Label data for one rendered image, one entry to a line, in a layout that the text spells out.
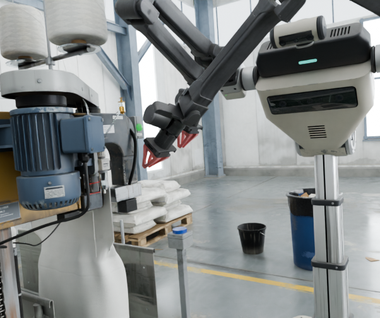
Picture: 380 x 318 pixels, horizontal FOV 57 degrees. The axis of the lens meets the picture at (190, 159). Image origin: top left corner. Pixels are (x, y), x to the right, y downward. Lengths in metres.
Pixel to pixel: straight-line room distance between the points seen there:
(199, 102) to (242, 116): 8.73
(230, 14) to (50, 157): 9.56
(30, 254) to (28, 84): 1.60
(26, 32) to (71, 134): 0.47
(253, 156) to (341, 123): 8.32
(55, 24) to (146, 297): 1.23
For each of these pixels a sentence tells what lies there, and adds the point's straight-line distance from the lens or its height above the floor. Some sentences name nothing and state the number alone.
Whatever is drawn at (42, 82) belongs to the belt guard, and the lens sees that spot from 0.89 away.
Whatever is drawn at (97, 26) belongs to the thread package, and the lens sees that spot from 1.05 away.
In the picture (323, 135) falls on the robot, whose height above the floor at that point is 1.20.
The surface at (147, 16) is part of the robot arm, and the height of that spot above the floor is 1.56.
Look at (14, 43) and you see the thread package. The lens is 1.25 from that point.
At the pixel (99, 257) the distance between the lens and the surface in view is 1.33.
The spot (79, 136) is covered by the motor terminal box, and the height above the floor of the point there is 1.26.
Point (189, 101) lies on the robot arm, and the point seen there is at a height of 1.33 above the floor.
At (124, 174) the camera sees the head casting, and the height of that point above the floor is 1.11.
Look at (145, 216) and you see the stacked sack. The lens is 4.05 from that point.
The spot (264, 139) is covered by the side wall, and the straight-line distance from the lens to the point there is 9.47.
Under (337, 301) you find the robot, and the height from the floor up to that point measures 0.54.
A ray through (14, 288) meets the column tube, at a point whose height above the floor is 0.83.
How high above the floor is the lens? 1.24
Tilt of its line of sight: 4 degrees down
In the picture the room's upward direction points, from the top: 4 degrees counter-clockwise
